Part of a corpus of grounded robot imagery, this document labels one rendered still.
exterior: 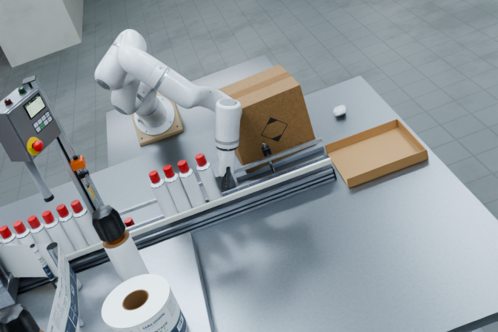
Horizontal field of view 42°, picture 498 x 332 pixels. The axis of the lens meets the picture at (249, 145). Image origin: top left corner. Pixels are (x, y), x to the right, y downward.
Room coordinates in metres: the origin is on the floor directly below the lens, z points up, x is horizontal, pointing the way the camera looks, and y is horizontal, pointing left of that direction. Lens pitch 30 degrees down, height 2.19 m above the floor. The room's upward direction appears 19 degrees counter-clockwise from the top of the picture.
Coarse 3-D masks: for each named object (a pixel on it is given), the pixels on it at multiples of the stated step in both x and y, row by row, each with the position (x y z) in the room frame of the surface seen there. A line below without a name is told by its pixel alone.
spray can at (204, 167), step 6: (198, 156) 1.98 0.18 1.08; (204, 156) 1.98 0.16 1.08; (198, 162) 1.97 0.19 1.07; (204, 162) 1.97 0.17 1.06; (198, 168) 1.97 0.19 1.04; (204, 168) 1.96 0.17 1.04; (210, 168) 1.97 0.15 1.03; (204, 174) 1.96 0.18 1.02; (210, 174) 1.96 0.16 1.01; (204, 180) 1.96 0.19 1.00; (210, 180) 1.96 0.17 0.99; (216, 180) 1.98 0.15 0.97; (204, 186) 1.97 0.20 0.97; (210, 186) 1.96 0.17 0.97; (216, 186) 1.97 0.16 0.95; (210, 192) 1.96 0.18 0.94; (216, 192) 1.96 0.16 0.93; (210, 198) 1.96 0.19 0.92; (216, 198) 1.96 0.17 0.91
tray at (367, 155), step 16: (384, 128) 2.13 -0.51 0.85; (400, 128) 2.12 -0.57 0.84; (336, 144) 2.12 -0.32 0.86; (352, 144) 2.12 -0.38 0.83; (368, 144) 2.09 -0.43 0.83; (384, 144) 2.05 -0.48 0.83; (400, 144) 2.02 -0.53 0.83; (416, 144) 1.96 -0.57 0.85; (336, 160) 2.05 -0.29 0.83; (352, 160) 2.02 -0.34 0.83; (368, 160) 1.98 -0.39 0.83; (384, 160) 1.95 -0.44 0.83; (400, 160) 1.87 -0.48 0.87; (416, 160) 1.88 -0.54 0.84; (352, 176) 1.87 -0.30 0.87; (368, 176) 1.87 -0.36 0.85
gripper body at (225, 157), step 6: (222, 150) 1.95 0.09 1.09; (228, 150) 1.95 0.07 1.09; (216, 156) 2.02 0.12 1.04; (222, 156) 1.94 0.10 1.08; (228, 156) 1.94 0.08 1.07; (216, 162) 2.01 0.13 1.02; (222, 162) 1.93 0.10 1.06; (228, 162) 1.93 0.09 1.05; (222, 168) 1.93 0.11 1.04; (222, 174) 1.93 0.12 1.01
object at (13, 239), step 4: (0, 228) 1.96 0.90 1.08; (4, 228) 1.95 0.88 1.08; (8, 228) 1.95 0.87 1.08; (0, 232) 1.94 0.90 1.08; (4, 232) 1.94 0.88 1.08; (8, 232) 1.94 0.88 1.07; (4, 236) 1.94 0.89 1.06; (8, 236) 1.94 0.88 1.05; (12, 236) 1.94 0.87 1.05; (4, 240) 1.94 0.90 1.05; (8, 240) 1.93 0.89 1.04; (12, 240) 1.93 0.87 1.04; (16, 240) 1.94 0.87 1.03; (4, 244) 1.93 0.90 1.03; (8, 244) 1.93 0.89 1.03; (12, 244) 1.93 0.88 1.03; (16, 244) 1.94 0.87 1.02; (20, 244) 1.95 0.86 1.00
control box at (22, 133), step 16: (16, 96) 2.06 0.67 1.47; (32, 96) 2.05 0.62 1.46; (0, 112) 1.97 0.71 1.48; (16, 112) 1.98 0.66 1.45; (0, 128) 1.98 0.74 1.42; (16, 128) 1.95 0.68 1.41; (32, 128) 2.00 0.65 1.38; (48, 128) 2.05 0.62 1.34; (16, 144) 1.96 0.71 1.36; (48, 144) 2.02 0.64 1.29; (16, 160) 1.98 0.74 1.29; (32, 160) 1.96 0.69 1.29
